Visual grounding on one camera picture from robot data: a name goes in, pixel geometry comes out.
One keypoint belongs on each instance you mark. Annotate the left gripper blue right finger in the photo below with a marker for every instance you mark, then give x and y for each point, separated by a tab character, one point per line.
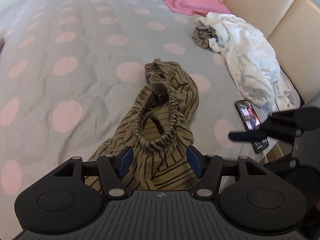
208	169

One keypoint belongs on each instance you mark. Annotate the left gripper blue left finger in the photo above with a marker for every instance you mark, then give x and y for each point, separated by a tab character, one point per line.
112	169

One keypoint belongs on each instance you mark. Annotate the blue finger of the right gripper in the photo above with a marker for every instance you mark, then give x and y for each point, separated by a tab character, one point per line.
255	135

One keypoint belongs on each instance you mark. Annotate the olive striped pants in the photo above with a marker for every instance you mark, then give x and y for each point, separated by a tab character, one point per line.
157	128

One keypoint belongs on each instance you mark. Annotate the black smartphone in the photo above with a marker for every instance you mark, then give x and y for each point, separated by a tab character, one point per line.
251	121

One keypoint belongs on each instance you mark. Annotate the cream white garment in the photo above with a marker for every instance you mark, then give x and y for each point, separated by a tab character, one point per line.
282	96

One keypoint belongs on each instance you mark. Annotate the white crumpled garment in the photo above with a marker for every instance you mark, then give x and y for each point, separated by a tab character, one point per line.
250	59

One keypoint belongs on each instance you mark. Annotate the beige padded headboard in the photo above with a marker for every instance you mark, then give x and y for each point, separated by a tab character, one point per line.
292	28

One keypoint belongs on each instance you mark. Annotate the dark olive garment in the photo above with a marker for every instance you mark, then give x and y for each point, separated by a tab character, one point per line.
202	34

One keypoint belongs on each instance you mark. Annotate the grey pink polka-dot bedsheet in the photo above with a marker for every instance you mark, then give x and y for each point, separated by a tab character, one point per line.
72	69

